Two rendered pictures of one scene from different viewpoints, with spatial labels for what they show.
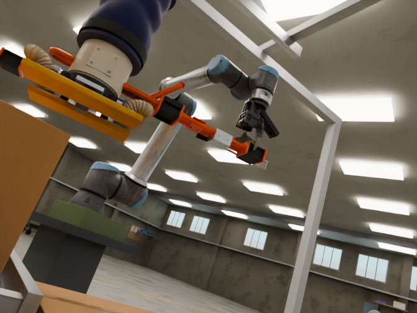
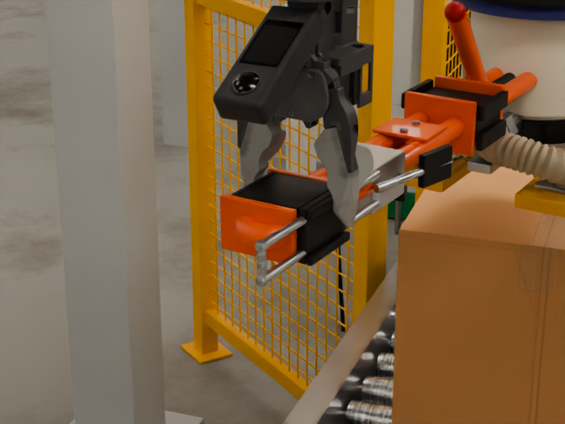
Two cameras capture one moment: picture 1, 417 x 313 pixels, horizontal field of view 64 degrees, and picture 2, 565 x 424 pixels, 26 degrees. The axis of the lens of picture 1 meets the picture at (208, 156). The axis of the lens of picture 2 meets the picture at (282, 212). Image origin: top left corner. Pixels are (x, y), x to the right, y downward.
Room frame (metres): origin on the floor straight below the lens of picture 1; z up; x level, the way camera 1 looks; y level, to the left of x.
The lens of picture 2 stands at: (1.94, -0.78, 1.60)
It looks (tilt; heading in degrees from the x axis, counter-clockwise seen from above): 22 degrees down; 141
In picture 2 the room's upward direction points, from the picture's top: straight up
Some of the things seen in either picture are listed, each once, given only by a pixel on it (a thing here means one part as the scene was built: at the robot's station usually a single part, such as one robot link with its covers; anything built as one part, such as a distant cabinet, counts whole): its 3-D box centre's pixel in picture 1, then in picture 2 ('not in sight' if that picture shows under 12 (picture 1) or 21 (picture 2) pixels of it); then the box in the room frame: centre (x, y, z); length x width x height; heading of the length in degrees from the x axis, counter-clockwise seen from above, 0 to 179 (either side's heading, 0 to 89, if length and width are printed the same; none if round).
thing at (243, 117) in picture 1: (252, 117); (314, 47); (1.17, -0.11, 1.35); 0.09 x 0.08 x 0.12; 109
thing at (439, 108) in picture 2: (167, 110); (454, 113); (1.06, 0.19, 1.20); 0.10 x 0.08 x 0.06; 19
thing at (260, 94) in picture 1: (260, 100); not in sight; (1.17, -0.12, 1.43); 0.10 x 0.09 x 0.05; 19
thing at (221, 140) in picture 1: (219, 139); (361, 177); (1.13, -0.02, 1.20); 0.07 x 0.07 x 0.04; 19
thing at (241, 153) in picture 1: (251, 153); (281, 214); (1.17, -0.15, 1.20); 0.08 x 0.07 x 0.05; 109
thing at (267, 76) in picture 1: (264, 82); not in sight; (1.17, -0.12, 1.52); 0.10 x 0.09 x 0.12; 31
